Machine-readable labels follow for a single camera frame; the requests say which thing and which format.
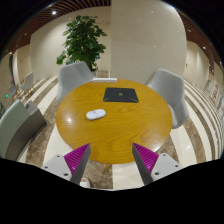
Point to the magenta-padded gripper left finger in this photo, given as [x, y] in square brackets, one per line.
[76, 160]

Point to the wall poster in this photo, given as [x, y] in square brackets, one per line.
[215, 91]

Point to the white wooden-legged chair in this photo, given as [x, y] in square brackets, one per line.
[28, 81]

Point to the white cartoon-print computer mouse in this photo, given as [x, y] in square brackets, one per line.
[96, 114]

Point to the grey shell chair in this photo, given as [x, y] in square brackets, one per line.
[71, 78]
[170, 90]

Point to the green potted plant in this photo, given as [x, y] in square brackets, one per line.
[81, 38]

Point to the white power strip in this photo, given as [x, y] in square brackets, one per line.
[104, 80]

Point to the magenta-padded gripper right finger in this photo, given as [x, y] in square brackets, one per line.
[147, 161]

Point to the black green-lined mouse pad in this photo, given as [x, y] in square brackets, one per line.
[120, 95]

